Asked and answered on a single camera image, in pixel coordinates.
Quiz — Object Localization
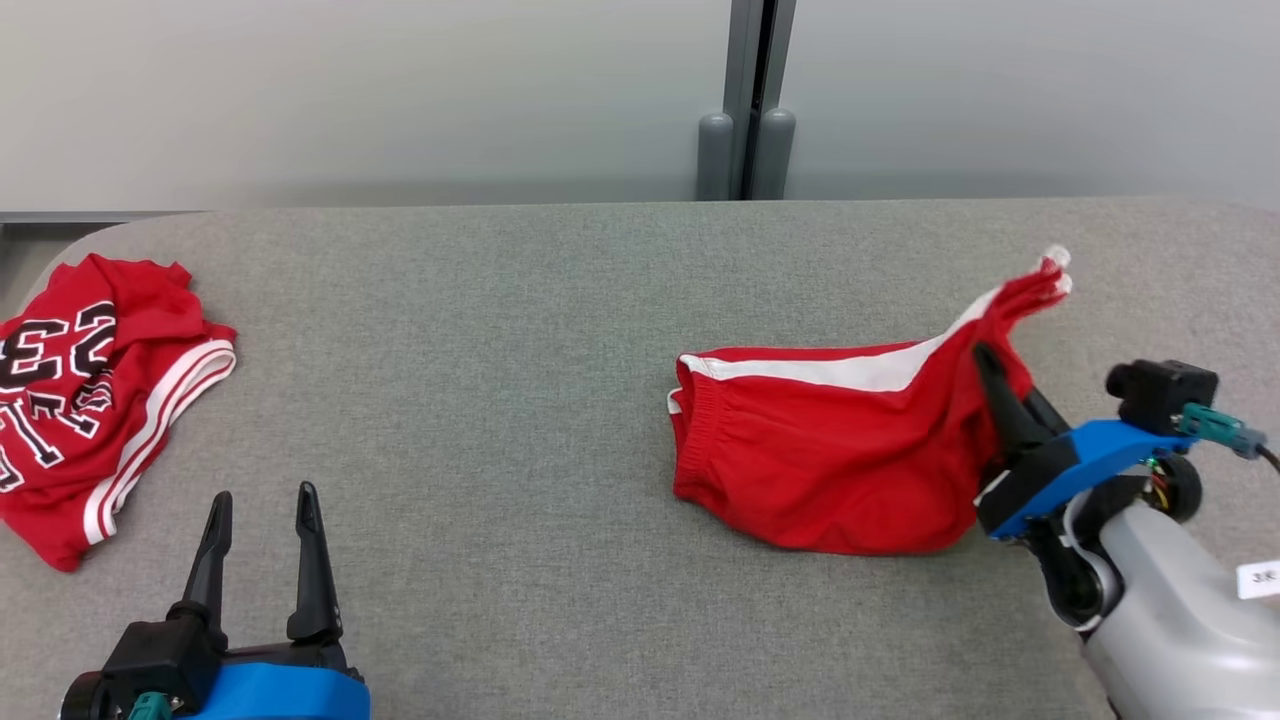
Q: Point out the red white basketball jersey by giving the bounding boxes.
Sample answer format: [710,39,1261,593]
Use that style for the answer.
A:
[0,253,239,573]

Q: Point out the red shorts with white stripe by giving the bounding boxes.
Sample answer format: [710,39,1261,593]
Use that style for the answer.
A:
[668,245,1074,557]

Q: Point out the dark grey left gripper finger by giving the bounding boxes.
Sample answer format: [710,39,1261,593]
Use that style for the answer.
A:
[168,491,234,642]
[287,482,344,644]

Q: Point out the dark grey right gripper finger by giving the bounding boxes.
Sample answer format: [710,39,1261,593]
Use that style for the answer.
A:
[1021,386,1074,440]
[972,342,1052,467]

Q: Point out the grey partition base rail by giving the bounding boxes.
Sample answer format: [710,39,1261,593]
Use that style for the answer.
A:
[0,209,208,243]

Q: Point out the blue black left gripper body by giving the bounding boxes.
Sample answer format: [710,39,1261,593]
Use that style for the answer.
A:
[175,641,372,720]

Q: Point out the teal right camera cable plug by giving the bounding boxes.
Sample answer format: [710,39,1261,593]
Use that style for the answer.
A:
[1178,403,1267,460]

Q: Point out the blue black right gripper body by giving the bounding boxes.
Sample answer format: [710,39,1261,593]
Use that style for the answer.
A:
[976,419,1198,542]

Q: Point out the grey metal partition post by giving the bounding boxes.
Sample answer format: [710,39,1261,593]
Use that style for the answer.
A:
[697,0,799,202]

